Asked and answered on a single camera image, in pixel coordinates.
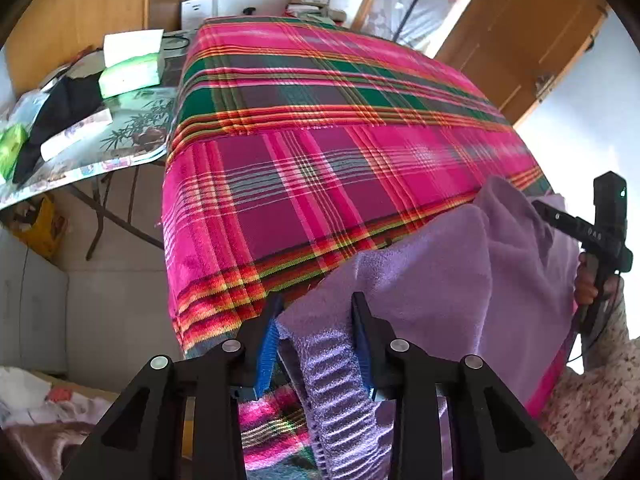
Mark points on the yellow bag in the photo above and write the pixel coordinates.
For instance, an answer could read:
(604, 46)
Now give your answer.
(37, 225)

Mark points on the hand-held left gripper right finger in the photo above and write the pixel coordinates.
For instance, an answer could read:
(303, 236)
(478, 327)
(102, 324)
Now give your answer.
(361, 345)

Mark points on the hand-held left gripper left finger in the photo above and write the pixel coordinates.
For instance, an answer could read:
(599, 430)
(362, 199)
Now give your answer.
(267, 355)

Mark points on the person's right forearm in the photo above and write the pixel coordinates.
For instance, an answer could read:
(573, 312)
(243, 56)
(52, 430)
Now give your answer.
(600, 400)

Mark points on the pink plaid blanket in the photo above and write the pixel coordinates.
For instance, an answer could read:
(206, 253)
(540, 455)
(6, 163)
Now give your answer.
(300, 160)

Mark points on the white carton box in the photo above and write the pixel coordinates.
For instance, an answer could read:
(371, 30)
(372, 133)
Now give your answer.
(199, 7)

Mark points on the black cloth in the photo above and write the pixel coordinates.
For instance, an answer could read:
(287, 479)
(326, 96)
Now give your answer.
(60, 110)

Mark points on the grey cabinet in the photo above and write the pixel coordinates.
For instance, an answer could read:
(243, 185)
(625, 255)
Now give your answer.
(35, 310)

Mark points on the printed folding table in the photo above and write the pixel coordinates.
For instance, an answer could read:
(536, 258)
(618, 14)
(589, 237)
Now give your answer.
(135, 125)

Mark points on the person's right hand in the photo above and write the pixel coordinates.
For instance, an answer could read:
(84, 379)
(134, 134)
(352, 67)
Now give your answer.
(584, 290)

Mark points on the green tissue pack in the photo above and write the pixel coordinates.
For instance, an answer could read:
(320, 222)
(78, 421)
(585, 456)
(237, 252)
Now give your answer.
(130, 77)

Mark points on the pile of clothes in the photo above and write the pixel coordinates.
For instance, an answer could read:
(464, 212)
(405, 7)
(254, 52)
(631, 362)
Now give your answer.
(45, 425)

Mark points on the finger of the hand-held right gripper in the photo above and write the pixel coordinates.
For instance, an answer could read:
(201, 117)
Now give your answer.
(557, 217)

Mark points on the white tissue pack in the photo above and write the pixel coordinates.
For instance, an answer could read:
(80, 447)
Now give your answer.
(132, 46)

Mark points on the wooden wardrobe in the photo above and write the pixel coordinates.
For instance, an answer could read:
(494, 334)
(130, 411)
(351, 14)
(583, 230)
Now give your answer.
(80, 5)

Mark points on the wooden door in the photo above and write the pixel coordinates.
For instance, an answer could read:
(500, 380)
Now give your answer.
(515, 25)

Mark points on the purple fleece garment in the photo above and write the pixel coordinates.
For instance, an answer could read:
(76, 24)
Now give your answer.
(450, 285)

